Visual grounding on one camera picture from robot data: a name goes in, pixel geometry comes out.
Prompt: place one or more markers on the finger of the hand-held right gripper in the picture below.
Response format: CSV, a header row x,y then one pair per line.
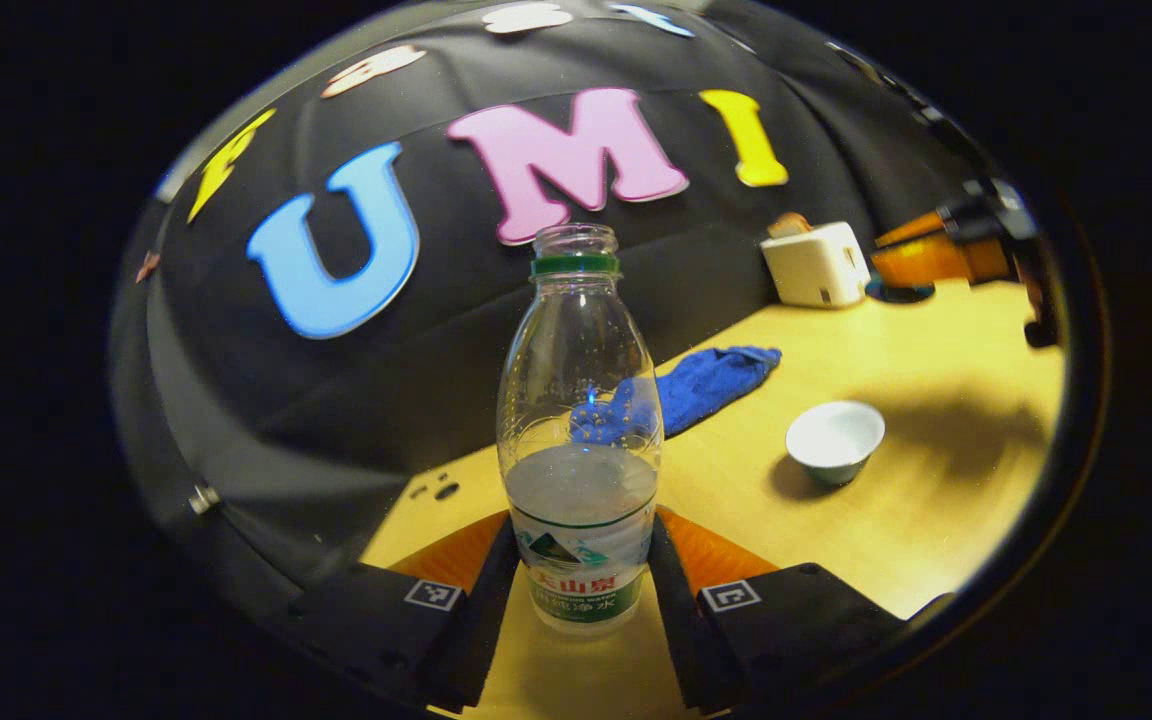
x,y
911,229
936,263

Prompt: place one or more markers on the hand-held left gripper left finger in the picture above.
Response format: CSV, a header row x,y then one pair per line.
x,y
484,630

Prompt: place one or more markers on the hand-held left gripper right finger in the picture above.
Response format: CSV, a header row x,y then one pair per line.
x,y
676,620

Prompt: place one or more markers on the clear plastic water bottle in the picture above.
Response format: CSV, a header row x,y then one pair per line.
x,y
581,580

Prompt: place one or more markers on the white teacup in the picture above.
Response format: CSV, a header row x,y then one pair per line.
x,y
834,435

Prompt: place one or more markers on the white toaster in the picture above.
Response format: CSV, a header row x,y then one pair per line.
x,y
816,268

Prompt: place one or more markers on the toast slice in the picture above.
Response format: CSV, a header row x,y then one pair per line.
x,y
788,226

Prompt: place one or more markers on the blue towel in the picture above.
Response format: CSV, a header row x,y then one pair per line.
x,y
716,385

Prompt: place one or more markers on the black backdrop cloth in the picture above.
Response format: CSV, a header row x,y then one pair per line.
x,y
416,400

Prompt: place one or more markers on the silver metal clip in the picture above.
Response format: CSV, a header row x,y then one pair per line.
x,y
203,497

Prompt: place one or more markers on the pink clip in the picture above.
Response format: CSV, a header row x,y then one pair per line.
x,y
146,266

